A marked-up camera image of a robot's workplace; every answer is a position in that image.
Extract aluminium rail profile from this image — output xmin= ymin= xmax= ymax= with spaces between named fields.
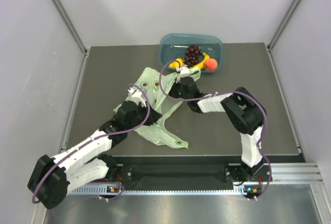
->
xmin=271 ymin=163 xmax=323 ymax=185

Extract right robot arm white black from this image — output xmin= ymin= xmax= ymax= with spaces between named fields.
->
xmin=169 ymin=77 xmax=265 ymax=186

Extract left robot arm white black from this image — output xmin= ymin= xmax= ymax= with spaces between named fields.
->
xmin=27 ymin=100 xmax=162 ymax=210

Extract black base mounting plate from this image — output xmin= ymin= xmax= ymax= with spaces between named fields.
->
xmin=87 ymin=154 xmax=269 ymax=191

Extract left aluminium frame post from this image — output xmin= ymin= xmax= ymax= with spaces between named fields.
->
xmin=51 ymin=0 xmax=87 ymax=54

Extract yellow banana fruit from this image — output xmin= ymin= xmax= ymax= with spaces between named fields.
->
xmin=190 ymin=52 xmax=210 ymax=70

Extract grey slotted cable duct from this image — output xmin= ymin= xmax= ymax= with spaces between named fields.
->
xmin=68 ymin=184 xmax=259 ymax=196

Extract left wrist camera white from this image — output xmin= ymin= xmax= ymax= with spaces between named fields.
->
xmin=128 ymin=84 xmax=148 ymax=108

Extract aluminium frame post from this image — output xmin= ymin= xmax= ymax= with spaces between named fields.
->
xmin=51 ymin=0 xmax=87 ymax=54
xmin=266 ymin=0 xmax=302 ymax=53

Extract dark red grape bunch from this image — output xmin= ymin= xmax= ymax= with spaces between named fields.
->
xmin=184 ymin=45 xmax=202 ymax=67

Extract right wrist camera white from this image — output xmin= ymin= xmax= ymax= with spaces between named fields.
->
xmin=176 ymin=65 xmax=190 ymax=83

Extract yellow lemon fruit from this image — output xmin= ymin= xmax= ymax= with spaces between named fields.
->
xmin=169 ymin=58 xmax=184 ymax=69

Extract right aluminium frame post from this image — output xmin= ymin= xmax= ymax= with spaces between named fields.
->
xmin=266 ymin=0 xmax=302 ymax=53

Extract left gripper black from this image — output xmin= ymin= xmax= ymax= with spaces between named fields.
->
xmin=126 ymin=101 xmax=162 ymax=130

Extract teal plastic container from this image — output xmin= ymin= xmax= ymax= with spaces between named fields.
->
xmin=158 ymin=34 xmax=224 ymax=73

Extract light green plastic bag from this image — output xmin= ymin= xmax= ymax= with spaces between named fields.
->
xmin=113 ymin=66 xmax=202 ymax=149

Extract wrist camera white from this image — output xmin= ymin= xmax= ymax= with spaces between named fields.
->
xmin=176 ymin=65 xmax=190 ymax=83
xmin=128 ymin=84 xmax=148 ymax=108

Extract orange peach fruit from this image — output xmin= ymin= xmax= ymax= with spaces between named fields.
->
xmin=204 ymin=58 xmax=218 ymax=71

